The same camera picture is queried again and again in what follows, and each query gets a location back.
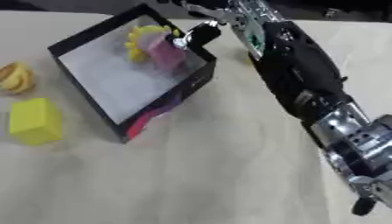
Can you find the yellow flower toy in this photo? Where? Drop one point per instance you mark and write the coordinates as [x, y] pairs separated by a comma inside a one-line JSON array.
[[138, 43]]

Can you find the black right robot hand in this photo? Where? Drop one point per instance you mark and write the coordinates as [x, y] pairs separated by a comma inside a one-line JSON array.
[[205, 34]]

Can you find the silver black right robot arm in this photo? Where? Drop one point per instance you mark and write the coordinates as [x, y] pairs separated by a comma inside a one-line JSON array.
[[298, 70]]

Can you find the black box with white inside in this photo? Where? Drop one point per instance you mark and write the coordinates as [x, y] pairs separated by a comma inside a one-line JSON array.
[[122, 84]]

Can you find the yellow block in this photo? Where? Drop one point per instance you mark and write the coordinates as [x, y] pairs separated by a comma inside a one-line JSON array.
[[34, 121]]

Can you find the pink block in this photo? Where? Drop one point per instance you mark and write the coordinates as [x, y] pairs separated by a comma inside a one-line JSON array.
[[166, 54]]

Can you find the tan yellow toy banana bunch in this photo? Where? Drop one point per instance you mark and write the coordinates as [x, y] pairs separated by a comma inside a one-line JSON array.
[[16, 78]]

